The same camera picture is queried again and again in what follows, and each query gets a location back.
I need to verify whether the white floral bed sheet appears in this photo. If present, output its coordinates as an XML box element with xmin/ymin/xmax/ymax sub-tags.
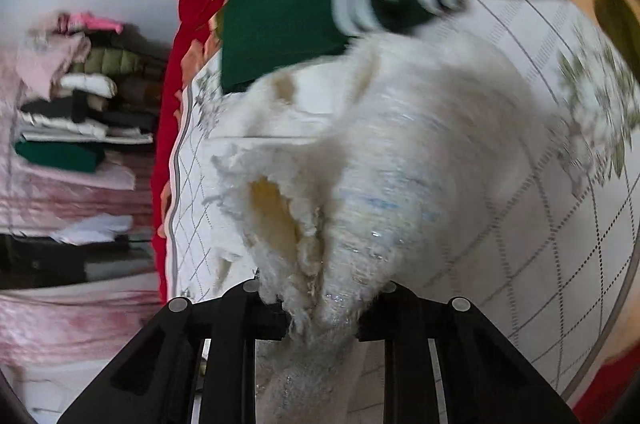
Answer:
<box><xmin>166</xmin><ymin>0</ymin><xmax>639</xmax><ymax>423</ymax></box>

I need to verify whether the stack of folded clothes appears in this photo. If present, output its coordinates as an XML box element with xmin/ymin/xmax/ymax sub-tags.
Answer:
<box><xmin>13</xmin><ymin>11</ymin><xmax>166</xmax><ymax>176</ymax></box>

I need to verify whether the white fluffy knit sweater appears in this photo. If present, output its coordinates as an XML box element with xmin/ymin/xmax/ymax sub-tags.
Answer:
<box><xmin>212</xmin><ymin>32</ymin><xmax>535</xmax><ymax>423</ymax></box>

